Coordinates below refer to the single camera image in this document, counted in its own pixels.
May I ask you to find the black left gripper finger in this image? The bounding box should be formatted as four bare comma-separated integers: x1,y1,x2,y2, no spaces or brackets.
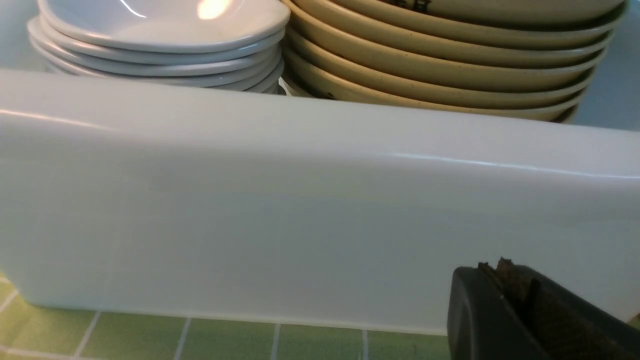
446,258,640,360

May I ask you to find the top beige bowl in stack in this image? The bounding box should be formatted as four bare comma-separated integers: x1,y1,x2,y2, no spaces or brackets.
292,0,630,51

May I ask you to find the green checkered tablecloth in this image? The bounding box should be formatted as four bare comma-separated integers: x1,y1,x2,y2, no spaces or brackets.
0,276,450,360

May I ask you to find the large white plastic tub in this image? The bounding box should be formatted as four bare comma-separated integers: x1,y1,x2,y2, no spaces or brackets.
0,69,640,333

